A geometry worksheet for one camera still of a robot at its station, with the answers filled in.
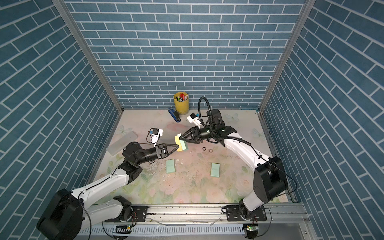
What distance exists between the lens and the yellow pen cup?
1106 mm

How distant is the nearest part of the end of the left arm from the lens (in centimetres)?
65

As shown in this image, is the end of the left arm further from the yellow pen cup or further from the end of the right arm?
the yellow pen cup

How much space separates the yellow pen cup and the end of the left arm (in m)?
0.49
